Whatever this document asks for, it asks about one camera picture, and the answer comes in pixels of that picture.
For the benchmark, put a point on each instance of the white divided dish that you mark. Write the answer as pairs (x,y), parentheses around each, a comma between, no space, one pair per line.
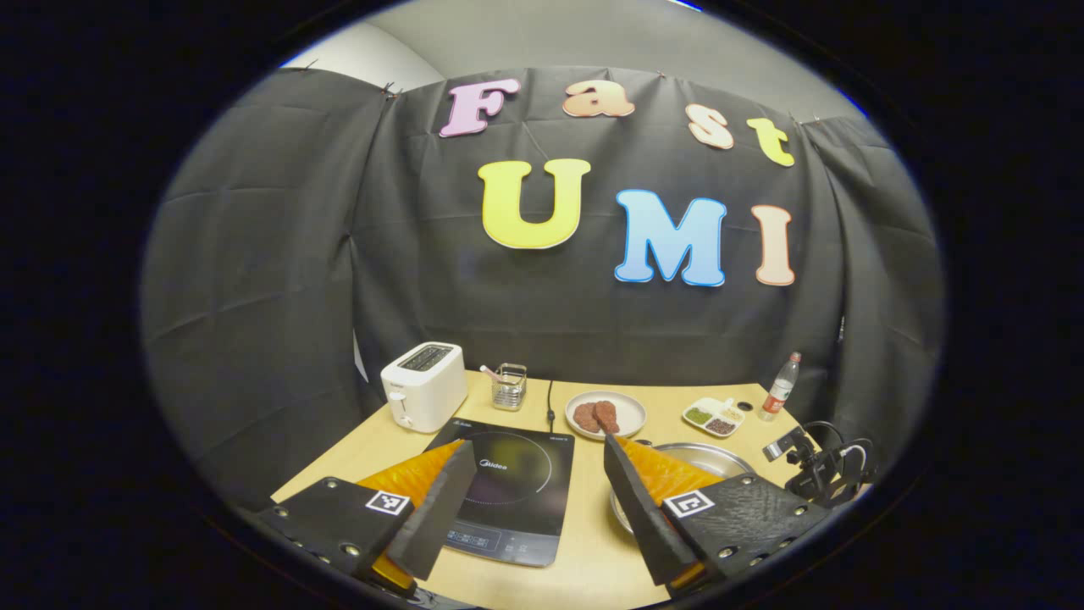
(716,405)

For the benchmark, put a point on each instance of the heap of dark red beans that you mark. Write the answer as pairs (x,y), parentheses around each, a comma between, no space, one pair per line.
(720,426)

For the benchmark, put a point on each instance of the round white plate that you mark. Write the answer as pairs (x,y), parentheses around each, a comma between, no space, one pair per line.
(631,411)

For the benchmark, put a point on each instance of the heap of green mung beans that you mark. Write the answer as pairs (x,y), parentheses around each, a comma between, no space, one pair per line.
(698,415)

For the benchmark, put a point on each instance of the clear water bottle red label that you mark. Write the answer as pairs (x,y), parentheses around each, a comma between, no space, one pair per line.
(779,390)

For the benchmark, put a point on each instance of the white toaster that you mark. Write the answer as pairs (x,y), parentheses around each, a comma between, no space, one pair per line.
(423,390)

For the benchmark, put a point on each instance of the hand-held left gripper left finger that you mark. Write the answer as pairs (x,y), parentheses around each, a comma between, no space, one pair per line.
(440,508)

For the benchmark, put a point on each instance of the black induction cooktop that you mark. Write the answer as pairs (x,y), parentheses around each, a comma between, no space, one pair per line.
(517,491)

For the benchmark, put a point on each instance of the pink straw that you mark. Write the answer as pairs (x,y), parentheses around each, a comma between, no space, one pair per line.
(489,371)

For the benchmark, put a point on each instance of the red meat slice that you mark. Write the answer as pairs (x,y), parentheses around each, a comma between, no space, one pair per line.
(584,417)
(607,415)

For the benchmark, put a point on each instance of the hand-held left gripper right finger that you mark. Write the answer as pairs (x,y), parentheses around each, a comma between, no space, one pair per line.
(639,508)

